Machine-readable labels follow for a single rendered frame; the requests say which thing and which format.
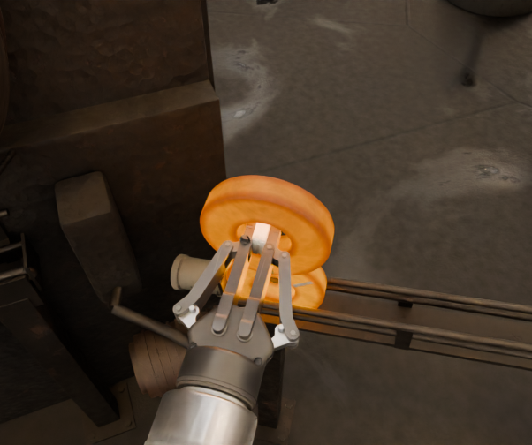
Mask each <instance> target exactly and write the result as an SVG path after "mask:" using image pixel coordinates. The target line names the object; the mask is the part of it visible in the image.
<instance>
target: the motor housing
mask: <svg viewBox="0 0 532 445"><path fill-rule="evenodd" d="M216 306H217V305H213V308H215V307H216ZM213 308H212V309H213ZM212 309H209V308H206V309H205V311H204V312H202V311H200V317H199V318H198V320H199V319H200V318H201V317H202V316H204V315H205V314H206V313H208V312H209V311H211V310H212ZM165 323H166V325H168V326H170V327H173V328H175V329H176V330H178V331H180V332H181V333H183V334H185V335H187V332H188V329H187V328H186V327H185V326H184V325H183V324H179V323H178V322H177V320H176V319H174V321H173V322H168V321H166V322H165ZM186 350H187V349H186V348H184V347H183V346H181V345H179V344H177V343H175V342H173V341H172V340H171V339H169V338H167V337H165V336H161V335H159V334H157V333H155V332H153V331H151V330H146V331H145V329H143V330H141V332H140V333H139V334H136V335H133V342H132V343H129V352H130V357H131V360H132V364H133V370H134V373H135V376H136V380H137V382H138V384H139V387H140V390H141V393H142V394H143V395H144V394H147V393H148V394H149V396H150V398H151V399H152V398H155V397H157V396H159V397H160V398H161V397H163V395H164V394H165V393H166V392H167V391H169V390H173V389H177V387H176V385H175V383H176V380H177V378H178V375H179V370H180V368H181V366H182V363H183V360H184V357H185V355H186Z"/></svg>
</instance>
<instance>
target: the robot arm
mask: <svg viewBox="0 0 532 445"><path fill-rule="evenodd" d="M280 236H281V230H279V229H277V228H275V227H273V226H270V225H268V224H265V223H259V222H249V223H247V226H246V229H245V232H244V235H242V236H240V238H239V241H238V242H232V241H231V240H226V241H224V242H223V243H222V244H221V246H220V247H219V249H218V250H217V252H216V254H215V255H214V257H213V258H212V260H211V261H210V263H209V264H208V266H207V267H206V268H205V270H204V271H203V273H202V274H201V276H200V278H199V279H198V281H197V282H196V284H195V285H194V287H193V288H192V289H191V291H190V292H189V294H188V295H187V296H185V297H184V298H182V299H181V300H180V301H179V302H178V303H177V304H176V305H175V306H174V307H173V312H174V315H175V317H176V320H177V322H178V323H179V324H183V325H184V326H185V327H186V328H187V329H188V332H187V336H188V348H187V350H186V355H185V357H184V360H183V363H182V366H181V368H180V370H179V375H178V378H177V380H176V383H175V385H176V387H177V389H173V390H169V391H167V392H166V393H165V394H164V395H163V397H162V400H161V402H160V404H159V407H158V410H157V413H156V416H155V419H154V422H153V425H152V427H151V429H150V432H149V435H148V439H147V440H146V441H145V443H144V445H253V440H254V437H255V429H256V428H257V417H256V416H255V414H254V413H253V412H251V410H253V409H254V407H255V405H256V401H257V397H258V393H259V389H260V386H261V382H262V376H263V372H264V368H265V366H266V365H267V363H268V362H269V361H270V360H271V359H272V357H273V355H274V351H277V350H280V349H283V348H285V347H288V348H290V349H294V348H296V347H297V346H298V343H299V334H300V333H299V330H298V328H297V326H296V324H295V321H294V319H293V312H292V287H291V262H290V253H289V252H287V251H280V250H279V249H278V248H277V246H278V243H279V239H280ZM252 251H253V253H254V254H258V253H259V254H260V255H261V258H260V261H259V264H258V268H257V270H256V274H255V279H254V282H253V285H252V289H251V291H250V295H249V297H248V298H247V303H246V306H245V307H238V306H237V304H238V302H239V296H240V293H241V290H242V287H243V283H244V281H245V278H246V274H247V269H248V266H249V263H250V260H251V257H252ZM233 260H234V262H233V264H232V270H231V273H230V275H229V278H228V281H227V284H226V287H225V290H224V292H223V294H222V297H221V299H220V302H219V305H218V306H216V307H215V308H213V309H212V310H211V311H209V312H208V313H206V314H205V315H204V316H202V317H201V318H200V319H199V320H198V318H199V317H200V310H201V309H202V308H203V307H204V305H205V304H206V302H207V301H208V299H209V297H210V296H211V294H212V292H213V291H214V289H215V288H216V287H217V285H218V283H219V282H220V280H221V279H222V277H223V276H224V273H225V272H226V270H227V269H228V267H229V266H230V265H231V263H232V261H233ZM273 265H275V266H276V267H278V283H279V325H277V326H276V327H275V335H274V336H273V337H272V338H271V337H270V334H269V331H268V329H267V328H266V326H265V323H264V321H263V319H262V316H261V310H262V304H263V300H264V298H265V294H266V290H267V288H268V284H269V280H270V275H271V271H272V268H273Z"/></svg>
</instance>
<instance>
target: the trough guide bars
mask: <svg viewBox="0 0 532 445"><path fill-rule="evenodd" d="M326 278H327V285H326V290H330V291H336V292H342V293H348V294H354V295H360V296H365V297H372V298H382V299H388V300H394V301H399V302H398V306H404V307H409V308H412V306H413V304H417V305H428V306H434V307H440V308H446V309H452V310H458V311H463V312H470V313H480V314H486V315H492V316H497V317H504V318H509V319H516V320H521V321H532V306H530V305H518V304H512V303H506V302H500V301H494V300H488V299H481V298H471V297H464V296H458V295H452V294H445V293H440V292H434V291H427V290H417V289H414V288H408V287H402V286H401V287H398V286H391V285H385V284H380V283H368V282H362V281H355V280H350V279H344V278H337V277H331V276H326ZM246 303H247V298H244V297H239V302H238V304H237V306H238V307H245V306H246ZM292 312H293V319H294V320H299V321H308V322H314V323H319V324H324V325H330V326H335V327H341V328H350V329H355V330H360V331H366V332H371V333H377V334H382V335H387V336H396V338H395V343H394V348H397V349H401V350H407V351H408V350H409V346H410V343H411V340H412V339H413V340H418V341H424V342H429V343H438V344H443V345H449V346H454V347H460V348H465V349H470V350H475V351H485V352H490V353H496V354H501V355H506V356H512V357H516V358H526V359H532V344H531V343H520V342H515V341H509V340H504V339H498V338H493V337H487V336H477V335H471V334H466V333H460V332H455V331H450V330H444V329H439V328H428V327H423V326H417V325H412V324H406V323H401V322H396V321H385V320H379V319H374V318H369V317H363V316H358V315H352V314H346V313H336V312H331V311H325V310H320V309H315V308H309V307H303V306H297V305H292ZM261 314H267V315H272V316H277V317H279V303H277V302H271V301H266V300H263V304H262V310H261Z"/></svg>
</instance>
